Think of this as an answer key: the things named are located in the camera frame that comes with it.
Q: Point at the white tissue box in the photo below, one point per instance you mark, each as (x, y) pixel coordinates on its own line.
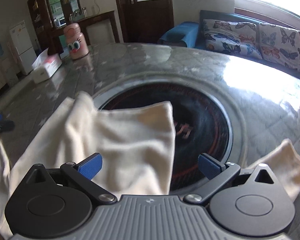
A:
(45, 66)

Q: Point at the dark wooden side table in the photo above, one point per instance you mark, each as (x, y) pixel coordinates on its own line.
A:
(97, 29)

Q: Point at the cream long-sleeve garment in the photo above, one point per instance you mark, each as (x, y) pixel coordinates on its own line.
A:
(137, 146)

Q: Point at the blue sofa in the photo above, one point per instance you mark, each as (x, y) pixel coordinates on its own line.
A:
(200, 43)

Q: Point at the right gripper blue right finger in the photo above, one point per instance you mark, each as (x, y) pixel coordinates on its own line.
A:
(219, 176)

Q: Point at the white refrigerator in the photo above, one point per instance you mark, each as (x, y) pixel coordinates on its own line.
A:
(22, 47)

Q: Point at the pink cartoon water bottle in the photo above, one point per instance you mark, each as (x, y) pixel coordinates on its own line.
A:
(75, 41)

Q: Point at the round black induction cooktop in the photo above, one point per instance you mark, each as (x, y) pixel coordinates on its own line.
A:
(206, 120)

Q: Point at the butterfly cushion near window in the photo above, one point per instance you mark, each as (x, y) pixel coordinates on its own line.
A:
(280, 45)

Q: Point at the butterfly cushion near door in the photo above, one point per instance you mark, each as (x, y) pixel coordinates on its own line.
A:
(232, 38)

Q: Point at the dark wooden shelf cabinet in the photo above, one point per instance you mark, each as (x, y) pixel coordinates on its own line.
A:
(48, 16)

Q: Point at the dark wooden door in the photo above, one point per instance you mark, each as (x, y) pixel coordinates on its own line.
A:
(145, 21)

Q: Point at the white water dispenser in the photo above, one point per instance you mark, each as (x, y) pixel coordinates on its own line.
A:
(6, 67)

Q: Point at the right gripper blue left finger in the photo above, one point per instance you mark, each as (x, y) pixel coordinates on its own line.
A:
(80, 176)

